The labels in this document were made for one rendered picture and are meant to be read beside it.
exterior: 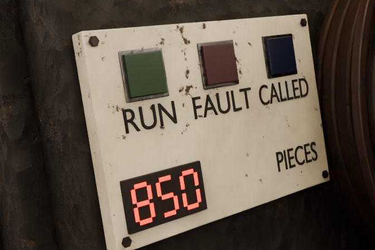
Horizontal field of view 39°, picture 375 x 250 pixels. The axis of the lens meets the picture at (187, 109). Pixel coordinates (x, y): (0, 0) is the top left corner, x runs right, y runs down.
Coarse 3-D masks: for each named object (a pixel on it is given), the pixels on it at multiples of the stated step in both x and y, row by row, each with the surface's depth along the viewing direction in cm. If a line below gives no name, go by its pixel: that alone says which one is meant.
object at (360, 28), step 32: (352, 0) 59; (320, 32) 60; (352, 32) 56; (320, 64) 59; (352, 64) 51; (320, 96) 58; (352, 96) 50; (352, 128) 55; (352, 160) 56; (352, 192) 58
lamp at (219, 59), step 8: (208, 48) 48; (216, 48) 48; (224, 48) 49; (232, 48) 49; (208, 56) 48; (216, 56) 48; (224, 56) 49; (232, 56) 49; (208, 64) 48; (216, 64) 48; (224, 64) 49; (232, 64) 49; (208, 72) 48; (216, 72) 48; (224, 72) 49; (232, 72) 49; (208, 80) 48; (216, 80) 48; (224, 80) 49; (232, 80) 49
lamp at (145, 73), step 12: (132, 60) 43; (144, 60) 44; (156, 60) 44; (132, 72) 43; (144, 72) 44; (156, 72) 44; (132, 84) 43; (144, 84) 44; (156, 84) 44; (132, 96) 43; (144, 96) 44
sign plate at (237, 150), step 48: (96, 48) 42; (144, 48) 44; (192, 48) 47; (240, 48) 50; (96, 96) 42; (192, 96) 47; (240, 96) 50; (288, 96) 54; (96, 144) 42; (144, 144) 44; (192, 144) 47; (240, 144) 50; (288, 144) 54; (144, 192) 43; (192, 192) 46; (240, 192) 50; (288, 192) 53; (144, 240) 44
